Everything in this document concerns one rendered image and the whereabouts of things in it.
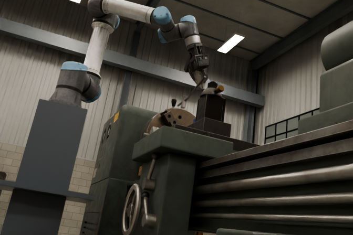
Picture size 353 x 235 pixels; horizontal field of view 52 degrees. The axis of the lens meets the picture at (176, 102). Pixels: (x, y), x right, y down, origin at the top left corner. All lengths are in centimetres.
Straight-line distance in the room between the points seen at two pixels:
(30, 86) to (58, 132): 1068
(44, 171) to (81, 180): 1017
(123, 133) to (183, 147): 89
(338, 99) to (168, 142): 44
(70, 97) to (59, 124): 14
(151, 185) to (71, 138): 59
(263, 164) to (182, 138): 29
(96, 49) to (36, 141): 59
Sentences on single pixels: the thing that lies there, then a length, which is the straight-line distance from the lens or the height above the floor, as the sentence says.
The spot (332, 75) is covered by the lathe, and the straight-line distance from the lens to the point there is 80.
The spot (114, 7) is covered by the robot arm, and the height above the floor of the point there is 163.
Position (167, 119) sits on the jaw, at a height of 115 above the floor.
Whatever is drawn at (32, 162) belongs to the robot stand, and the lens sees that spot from 156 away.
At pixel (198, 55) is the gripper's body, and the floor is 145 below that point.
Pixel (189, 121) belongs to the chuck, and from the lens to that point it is 180.
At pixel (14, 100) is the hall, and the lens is 1211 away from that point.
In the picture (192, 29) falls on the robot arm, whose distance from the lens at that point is 179.
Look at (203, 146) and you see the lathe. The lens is 101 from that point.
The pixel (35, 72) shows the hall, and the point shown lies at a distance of 1235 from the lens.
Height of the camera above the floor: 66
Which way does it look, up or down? 20 degrees up
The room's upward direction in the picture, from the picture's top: 9 degrees clockwise
